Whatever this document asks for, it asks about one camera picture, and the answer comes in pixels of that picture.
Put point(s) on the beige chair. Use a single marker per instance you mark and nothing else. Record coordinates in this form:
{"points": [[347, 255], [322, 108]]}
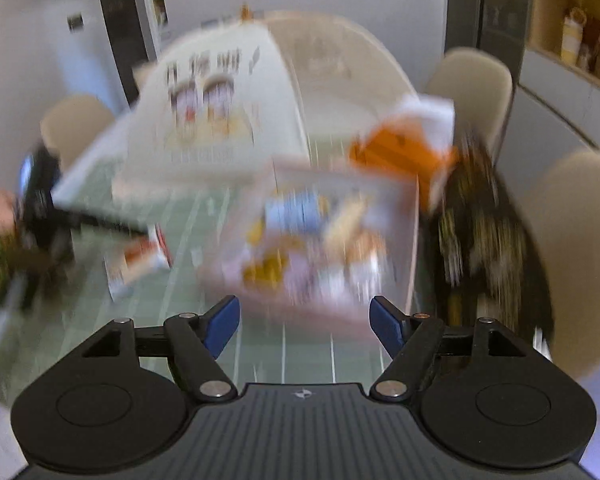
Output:
{"points": [[472, 90], [75, 125], [575, 240]]}

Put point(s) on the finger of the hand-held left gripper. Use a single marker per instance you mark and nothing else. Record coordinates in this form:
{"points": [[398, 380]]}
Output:
{"points": [[105, 225]]}

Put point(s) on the orange tissue pack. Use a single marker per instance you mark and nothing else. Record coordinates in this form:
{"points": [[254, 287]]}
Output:
{"points": [[400, 150]]}

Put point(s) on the yellow and white jar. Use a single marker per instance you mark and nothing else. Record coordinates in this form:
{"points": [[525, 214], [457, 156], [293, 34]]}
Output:
{"points": [[572, 37]]}

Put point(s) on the green grid tablecloth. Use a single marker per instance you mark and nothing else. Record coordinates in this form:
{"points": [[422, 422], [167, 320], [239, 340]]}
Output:
{"points": [[190, 220]]}

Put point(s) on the mesh food cover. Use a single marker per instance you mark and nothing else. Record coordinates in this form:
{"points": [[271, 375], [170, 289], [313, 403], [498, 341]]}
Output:
{"points": [[340, 75]]}

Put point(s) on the white cardboard box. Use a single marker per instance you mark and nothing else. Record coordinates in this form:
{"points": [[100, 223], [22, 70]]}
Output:
{"points": [[360, 185]]}

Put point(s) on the red and white snack packet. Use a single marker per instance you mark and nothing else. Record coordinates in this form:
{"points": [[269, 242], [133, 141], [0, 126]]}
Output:
{"points": [[140, 260]]}

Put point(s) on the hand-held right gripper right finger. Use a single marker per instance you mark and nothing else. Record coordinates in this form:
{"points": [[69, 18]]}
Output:
{"points": [[387, 325]]}

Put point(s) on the grey wall cabinet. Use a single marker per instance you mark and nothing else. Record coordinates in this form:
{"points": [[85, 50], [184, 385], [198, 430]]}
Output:
{"points": [[545, 120]]}

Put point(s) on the dark patterned bag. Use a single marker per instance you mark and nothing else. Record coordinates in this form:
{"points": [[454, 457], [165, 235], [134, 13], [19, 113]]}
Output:
{"points": [[490, 240]]}

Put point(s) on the cartoon printed cloth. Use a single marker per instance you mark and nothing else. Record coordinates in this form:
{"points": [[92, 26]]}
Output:
{"points": [[210, 110]]}

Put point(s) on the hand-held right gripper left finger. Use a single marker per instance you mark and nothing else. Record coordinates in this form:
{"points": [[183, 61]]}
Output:
{"points": [[222, 322]]}

